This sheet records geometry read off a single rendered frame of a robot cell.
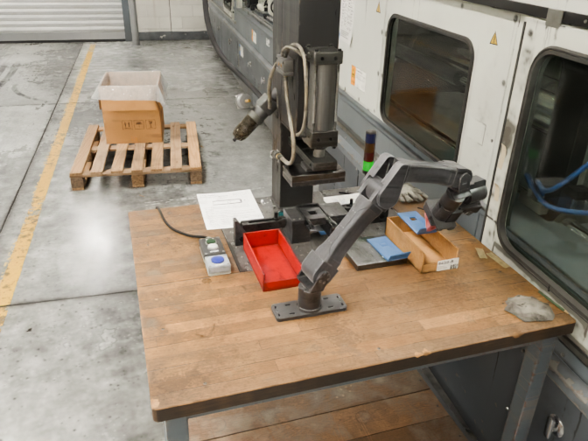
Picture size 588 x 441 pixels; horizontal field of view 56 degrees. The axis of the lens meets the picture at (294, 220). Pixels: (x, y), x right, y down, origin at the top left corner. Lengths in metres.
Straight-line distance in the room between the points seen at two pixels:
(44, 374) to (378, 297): 1.74
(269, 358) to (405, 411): 0.98
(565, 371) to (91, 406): 1.85
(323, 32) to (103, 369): 1.82
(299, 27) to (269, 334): 0.88
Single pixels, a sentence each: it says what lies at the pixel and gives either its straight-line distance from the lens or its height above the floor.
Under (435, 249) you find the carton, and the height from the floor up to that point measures 0.91.
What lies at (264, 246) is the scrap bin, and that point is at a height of 0.91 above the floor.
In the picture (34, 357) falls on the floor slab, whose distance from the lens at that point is 2.97.
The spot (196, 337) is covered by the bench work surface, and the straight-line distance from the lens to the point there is 1.46.
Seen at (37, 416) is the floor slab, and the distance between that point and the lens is 2.68.
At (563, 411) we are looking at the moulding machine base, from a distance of 1.91.
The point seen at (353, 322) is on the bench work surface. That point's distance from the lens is 1.51.
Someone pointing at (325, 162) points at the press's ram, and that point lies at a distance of 1.74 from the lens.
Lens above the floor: 1.81
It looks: 27 degrees down
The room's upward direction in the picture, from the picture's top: 2 degrees clockwise
